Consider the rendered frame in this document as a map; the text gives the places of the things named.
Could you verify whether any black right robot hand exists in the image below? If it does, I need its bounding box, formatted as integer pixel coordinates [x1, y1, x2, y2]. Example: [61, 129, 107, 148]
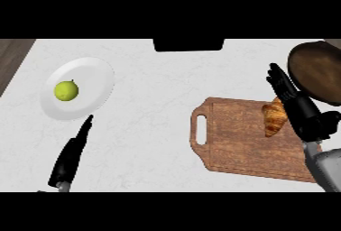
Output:
[266, 62, 341, 143]

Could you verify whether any black appliance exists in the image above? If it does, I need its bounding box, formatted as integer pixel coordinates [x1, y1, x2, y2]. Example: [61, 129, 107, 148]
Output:
[152, 39, 226, 52]

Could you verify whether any brown wooden cutting board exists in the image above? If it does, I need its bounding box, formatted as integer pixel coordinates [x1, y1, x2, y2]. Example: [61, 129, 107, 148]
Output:
[189, 97, 325, 184]

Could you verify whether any golden croissant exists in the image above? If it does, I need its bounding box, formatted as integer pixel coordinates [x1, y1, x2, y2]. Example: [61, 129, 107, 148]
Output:
[260, 97, 291, 138]

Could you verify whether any dark brown pan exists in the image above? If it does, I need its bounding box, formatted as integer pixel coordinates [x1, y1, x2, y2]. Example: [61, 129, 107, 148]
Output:
[287, 41, 341, 106]

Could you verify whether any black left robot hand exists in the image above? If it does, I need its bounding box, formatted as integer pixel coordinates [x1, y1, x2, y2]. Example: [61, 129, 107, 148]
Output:
[47, 114, 96, 189]

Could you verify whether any green lime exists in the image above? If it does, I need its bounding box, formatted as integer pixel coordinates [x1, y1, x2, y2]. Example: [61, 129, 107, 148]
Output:
[53, 79, 80, 102]

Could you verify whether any white round plate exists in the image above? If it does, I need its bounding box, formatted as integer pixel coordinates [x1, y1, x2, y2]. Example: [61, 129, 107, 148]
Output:
[39, 57, 117, 121]

